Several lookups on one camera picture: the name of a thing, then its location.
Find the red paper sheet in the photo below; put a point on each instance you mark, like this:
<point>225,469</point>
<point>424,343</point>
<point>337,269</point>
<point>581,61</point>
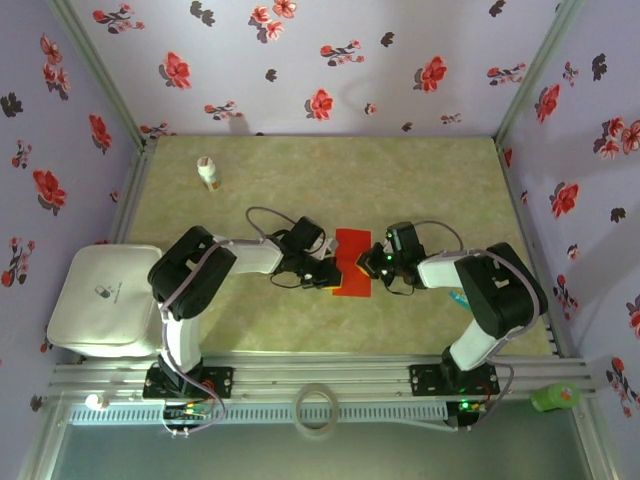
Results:
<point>350,241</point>

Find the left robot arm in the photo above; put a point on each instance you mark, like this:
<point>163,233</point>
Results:
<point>182,345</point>

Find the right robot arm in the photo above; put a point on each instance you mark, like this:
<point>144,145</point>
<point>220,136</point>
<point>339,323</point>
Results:
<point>472,345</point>

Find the teal paper packet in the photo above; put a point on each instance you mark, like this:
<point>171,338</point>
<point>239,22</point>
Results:
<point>457,297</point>

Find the clear tape roll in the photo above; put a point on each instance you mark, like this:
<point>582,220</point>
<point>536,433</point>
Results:
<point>300,415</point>

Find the white pill bottle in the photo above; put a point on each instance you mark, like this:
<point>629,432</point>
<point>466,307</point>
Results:
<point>208,172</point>

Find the right circuit board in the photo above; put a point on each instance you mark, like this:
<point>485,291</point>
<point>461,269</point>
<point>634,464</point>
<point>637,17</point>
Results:
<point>465,406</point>

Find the circuit board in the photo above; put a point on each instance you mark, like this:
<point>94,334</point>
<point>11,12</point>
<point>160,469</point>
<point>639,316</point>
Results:
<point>465,406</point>
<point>187,412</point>

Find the left circuit board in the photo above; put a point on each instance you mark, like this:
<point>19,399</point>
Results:
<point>187,412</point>

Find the green plastic cup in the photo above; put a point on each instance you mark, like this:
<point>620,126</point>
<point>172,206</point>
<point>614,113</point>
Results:
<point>555,397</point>

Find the white zipper pouch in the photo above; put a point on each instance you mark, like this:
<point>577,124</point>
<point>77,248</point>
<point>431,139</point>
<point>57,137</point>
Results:
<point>100,300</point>

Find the small white cap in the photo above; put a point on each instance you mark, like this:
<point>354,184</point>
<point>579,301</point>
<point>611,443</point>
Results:
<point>95,401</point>

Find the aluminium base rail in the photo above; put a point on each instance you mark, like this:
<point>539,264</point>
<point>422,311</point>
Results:
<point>325,372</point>

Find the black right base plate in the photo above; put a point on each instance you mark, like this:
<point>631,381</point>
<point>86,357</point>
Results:
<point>425,380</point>

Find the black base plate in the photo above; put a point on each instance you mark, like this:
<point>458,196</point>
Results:
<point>220,378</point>
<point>425,380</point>

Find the aluminium side rail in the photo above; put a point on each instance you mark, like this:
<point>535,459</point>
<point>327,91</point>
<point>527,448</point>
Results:
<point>131,195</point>
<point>525,220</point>

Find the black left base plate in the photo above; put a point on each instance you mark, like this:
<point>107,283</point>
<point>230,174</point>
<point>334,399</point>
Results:
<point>220,378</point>

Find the aluminium frame post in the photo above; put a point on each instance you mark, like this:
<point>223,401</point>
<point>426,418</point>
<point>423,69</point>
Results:
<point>534,75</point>
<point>102,75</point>

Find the aluminium frame bar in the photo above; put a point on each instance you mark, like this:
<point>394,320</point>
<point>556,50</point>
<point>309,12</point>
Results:
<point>597,445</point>
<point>42,445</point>

